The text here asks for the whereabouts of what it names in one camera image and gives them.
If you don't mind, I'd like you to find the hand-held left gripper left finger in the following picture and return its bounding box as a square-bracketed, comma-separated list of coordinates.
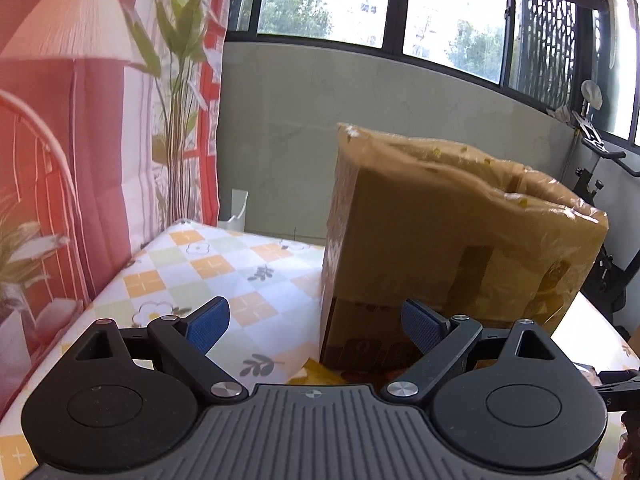
[75, 296, 249, 404]

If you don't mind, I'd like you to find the black exercise bike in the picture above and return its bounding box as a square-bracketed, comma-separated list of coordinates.
[570, 110, 640, 331]

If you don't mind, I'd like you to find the white plastic container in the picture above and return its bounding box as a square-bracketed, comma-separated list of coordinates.
[218, 188, 249, 233]

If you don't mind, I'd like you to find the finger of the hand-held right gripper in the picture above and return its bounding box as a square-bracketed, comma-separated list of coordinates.
[594, 367, 640, 402]

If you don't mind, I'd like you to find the black lattice window guard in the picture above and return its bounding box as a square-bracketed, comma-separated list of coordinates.
[520, 0, 576, 111]

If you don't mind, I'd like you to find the black framed window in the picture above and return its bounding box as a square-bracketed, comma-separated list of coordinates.
[232, 0, 640, 148]

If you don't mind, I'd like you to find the white round hanging object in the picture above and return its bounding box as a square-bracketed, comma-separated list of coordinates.
[581, 80, 606, 111]

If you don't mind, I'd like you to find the checkered floral tablecloth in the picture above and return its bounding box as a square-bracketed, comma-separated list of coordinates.
[0, 217, 640, 480]

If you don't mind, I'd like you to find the brown cardboard box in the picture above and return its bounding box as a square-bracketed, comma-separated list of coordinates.
[318, 122, 610, 376]

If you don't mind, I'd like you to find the person's right hand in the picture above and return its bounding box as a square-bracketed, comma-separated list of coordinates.
[617, 410, 640, 480]

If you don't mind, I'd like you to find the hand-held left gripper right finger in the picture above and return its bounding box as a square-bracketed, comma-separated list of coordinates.
[380, 298, 557, 406]

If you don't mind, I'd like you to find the printed pink curtain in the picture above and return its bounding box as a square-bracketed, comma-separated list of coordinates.
[0, 0, 236, 411]

